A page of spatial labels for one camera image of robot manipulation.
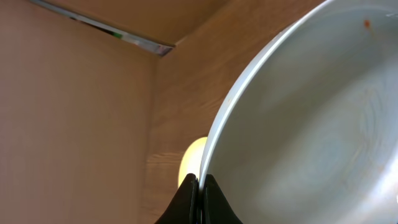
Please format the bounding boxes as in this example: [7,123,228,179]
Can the yellow-green plate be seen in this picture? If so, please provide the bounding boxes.
[178,137,207,187]

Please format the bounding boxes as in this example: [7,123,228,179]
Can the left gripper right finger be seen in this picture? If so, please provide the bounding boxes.
[202,174,243,224]

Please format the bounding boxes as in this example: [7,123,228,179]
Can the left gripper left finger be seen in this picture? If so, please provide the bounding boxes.
[155,174,198,224]

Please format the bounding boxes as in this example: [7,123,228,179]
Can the white plate with sauce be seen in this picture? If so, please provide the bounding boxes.
[199,0,397,223]

